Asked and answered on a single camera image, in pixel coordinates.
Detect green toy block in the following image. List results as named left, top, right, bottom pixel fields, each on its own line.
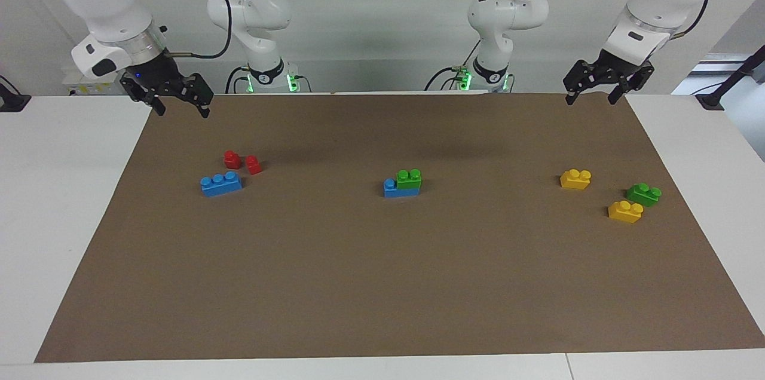
left=396, top=169, right=423, bottom=191
left=626, top=183, right=662, bottom=208

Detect blue toy block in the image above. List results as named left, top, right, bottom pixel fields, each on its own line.
left=200, top=171, right=243, bottom=197
left=383, top=179, right=420, bottom=198

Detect yellow toy block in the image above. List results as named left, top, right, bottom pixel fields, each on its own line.
left=560, top=169, right=592, bottom=191
left=608, top=201, right=644, bottom=224

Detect black stand with pole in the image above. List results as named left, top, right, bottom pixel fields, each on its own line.
left=695, top=45, right=765, bottom=111

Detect black table clamp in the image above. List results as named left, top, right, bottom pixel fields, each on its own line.
left=0, top=75, right=32, bottom=112

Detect brown paper mat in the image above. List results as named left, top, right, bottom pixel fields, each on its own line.
left=35, top=92, right=765, bottom=364

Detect black right base cable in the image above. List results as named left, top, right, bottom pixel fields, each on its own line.
left=225, top=65, right=252, bottom=94

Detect black base cable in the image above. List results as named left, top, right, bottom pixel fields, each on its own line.
left=225, top=65, right=252, bottom=94
left=424, top=38, right=482, bottom=92

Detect white wall box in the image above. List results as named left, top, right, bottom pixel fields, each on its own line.
left=63, top=66, right=129, bottom=97

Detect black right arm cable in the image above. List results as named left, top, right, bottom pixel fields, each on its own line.
left=163, top=0, right=234, bottom=60

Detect black left base cable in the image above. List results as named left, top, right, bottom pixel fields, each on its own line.
left=424, top=38, right=482, bottom=92

